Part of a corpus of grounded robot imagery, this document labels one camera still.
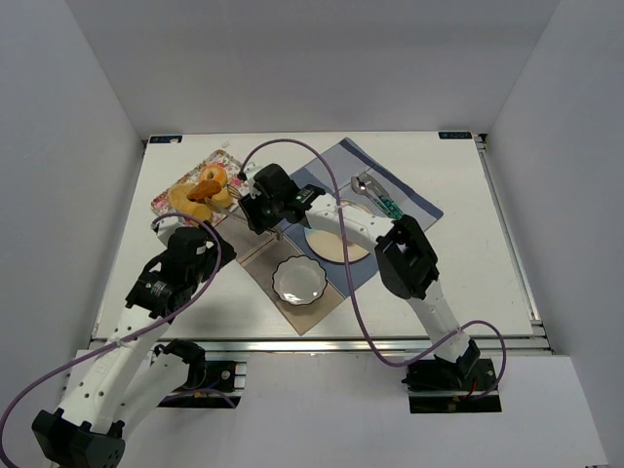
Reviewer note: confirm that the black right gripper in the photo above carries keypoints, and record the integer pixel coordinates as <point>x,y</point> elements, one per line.
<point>253,214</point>

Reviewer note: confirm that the blue and cream round plate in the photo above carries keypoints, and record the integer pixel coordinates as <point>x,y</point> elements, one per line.
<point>328,246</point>

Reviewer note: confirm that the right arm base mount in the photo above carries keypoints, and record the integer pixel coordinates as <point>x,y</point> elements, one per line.
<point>431,391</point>

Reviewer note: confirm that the blue label sticker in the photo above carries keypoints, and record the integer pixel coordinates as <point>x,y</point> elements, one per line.
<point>455,135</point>
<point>174,139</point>

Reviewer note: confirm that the small round bun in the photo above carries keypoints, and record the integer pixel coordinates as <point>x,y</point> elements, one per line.
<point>223,198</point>

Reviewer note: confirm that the steel spoon green handle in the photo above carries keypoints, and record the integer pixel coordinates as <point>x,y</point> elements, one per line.
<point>360,188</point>

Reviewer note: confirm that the glazed ring donut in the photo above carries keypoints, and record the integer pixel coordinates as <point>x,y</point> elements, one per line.
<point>216,173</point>

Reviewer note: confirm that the blue label sticker right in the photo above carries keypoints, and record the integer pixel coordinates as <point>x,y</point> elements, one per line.
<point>455,135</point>

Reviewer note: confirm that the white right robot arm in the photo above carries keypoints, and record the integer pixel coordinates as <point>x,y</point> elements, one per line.
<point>406,262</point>

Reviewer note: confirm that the floral serving tray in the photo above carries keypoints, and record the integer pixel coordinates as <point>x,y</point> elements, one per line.
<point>160,205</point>

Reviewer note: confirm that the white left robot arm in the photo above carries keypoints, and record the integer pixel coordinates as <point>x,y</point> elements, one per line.
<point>94,421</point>

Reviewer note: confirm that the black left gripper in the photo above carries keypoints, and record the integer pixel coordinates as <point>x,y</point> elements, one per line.
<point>222,249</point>

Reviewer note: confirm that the white scalloped bowl black rim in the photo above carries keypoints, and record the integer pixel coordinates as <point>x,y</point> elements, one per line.
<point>299,280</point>

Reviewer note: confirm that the brown crusty pastry piece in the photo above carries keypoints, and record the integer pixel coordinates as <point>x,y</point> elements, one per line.
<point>203,190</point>

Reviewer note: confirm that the patchwork blue grey placemat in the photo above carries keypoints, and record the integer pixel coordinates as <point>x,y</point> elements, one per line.
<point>346,159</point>

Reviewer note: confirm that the round yellow muffin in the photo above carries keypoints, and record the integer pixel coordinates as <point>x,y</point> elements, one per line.
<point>179,202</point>

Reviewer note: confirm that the blue label sticker left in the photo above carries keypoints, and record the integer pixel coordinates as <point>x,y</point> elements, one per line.
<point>174,139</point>

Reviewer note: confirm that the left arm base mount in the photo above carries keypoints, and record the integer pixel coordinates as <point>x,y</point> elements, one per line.
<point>214,384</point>

